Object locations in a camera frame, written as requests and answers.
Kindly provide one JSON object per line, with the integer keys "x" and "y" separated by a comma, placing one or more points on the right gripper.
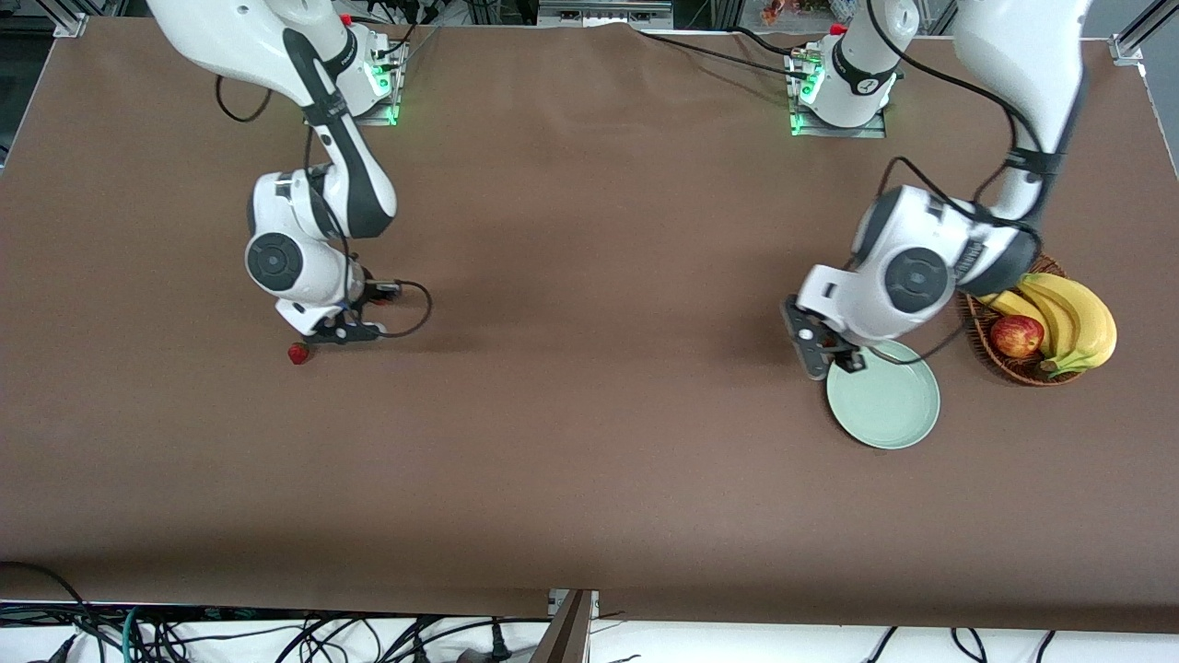
{"x": 367, "y": 294}

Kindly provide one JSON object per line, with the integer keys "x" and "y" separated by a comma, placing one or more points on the yellow banana bunch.
{"x": 1087, "y": 322}

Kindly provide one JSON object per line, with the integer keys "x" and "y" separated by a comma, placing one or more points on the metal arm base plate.
{"x": 870, "y": 132}
{"x": 382, "y": 115}

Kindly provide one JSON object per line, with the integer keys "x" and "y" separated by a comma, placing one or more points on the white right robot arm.
{"x": 276, "y": 262}

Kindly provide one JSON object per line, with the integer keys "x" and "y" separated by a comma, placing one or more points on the aluminium frame profile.
{"x": 69, "y": 18}
{"x": 1138, "y": 32}

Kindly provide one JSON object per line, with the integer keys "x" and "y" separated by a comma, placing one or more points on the brown wooden post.
{"x": 562, "y": 635}

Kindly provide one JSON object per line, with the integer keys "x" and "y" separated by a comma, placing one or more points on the brown wicker basket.
{"x": 1013, "y": 371}

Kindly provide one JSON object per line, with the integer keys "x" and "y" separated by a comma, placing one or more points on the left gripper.
{"x": 848, "y": 358}

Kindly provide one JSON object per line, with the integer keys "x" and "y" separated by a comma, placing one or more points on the red apple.
{"x": 1016, "y": 336}

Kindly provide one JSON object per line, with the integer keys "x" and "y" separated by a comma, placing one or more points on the grey power strip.
{"x": 603, "y": 11}

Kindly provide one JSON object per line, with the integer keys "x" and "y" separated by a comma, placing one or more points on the brown table cover sheet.
{"x": 589, "y": 414}

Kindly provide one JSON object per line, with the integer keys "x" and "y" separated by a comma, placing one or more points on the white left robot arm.
{"x": 1013, "y": 55}

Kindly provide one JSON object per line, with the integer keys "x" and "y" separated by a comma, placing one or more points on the mint green round plate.
{"x": 889, "y": 405}

